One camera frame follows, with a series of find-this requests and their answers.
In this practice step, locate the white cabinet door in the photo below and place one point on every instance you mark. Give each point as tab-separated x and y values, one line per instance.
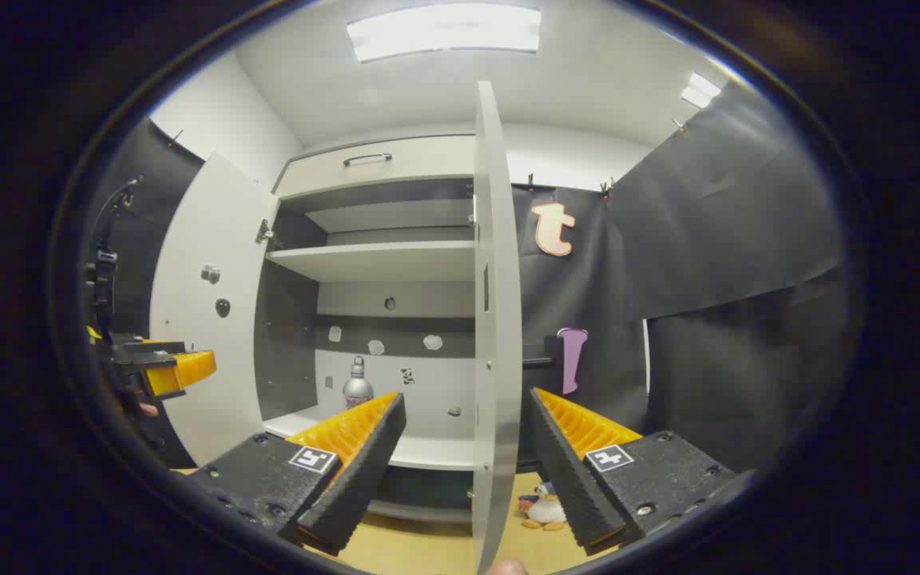
204	383
496	319

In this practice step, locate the large ceiling light panel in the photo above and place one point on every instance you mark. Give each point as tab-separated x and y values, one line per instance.
444	30

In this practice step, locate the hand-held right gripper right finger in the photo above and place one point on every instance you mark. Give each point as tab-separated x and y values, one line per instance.
564	471

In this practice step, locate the white cabinet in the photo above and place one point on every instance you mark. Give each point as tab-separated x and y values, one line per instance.
380	259

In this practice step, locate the penguin plush toy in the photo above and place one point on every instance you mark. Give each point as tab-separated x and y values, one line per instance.
544	509

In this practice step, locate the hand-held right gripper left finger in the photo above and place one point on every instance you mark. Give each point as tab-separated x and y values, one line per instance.
364	471

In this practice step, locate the silver bottle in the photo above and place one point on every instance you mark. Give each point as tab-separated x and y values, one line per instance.
358	388

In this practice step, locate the small ceiling light panel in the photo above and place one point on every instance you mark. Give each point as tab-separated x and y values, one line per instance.
699	89

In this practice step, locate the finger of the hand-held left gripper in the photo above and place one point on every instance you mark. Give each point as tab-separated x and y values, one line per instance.
184	369

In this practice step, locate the black backdrop cloth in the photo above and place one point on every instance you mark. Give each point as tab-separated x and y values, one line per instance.
715	239
144	239

